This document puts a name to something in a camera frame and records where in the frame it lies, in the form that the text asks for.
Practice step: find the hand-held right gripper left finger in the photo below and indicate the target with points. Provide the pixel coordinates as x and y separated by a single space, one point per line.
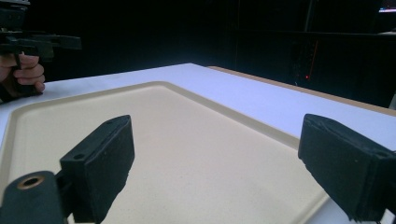
99 168

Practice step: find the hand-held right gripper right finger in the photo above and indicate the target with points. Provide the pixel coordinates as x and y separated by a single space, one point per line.
342 168

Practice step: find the beige plastic tray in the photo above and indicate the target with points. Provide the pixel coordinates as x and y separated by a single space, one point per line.
193 149

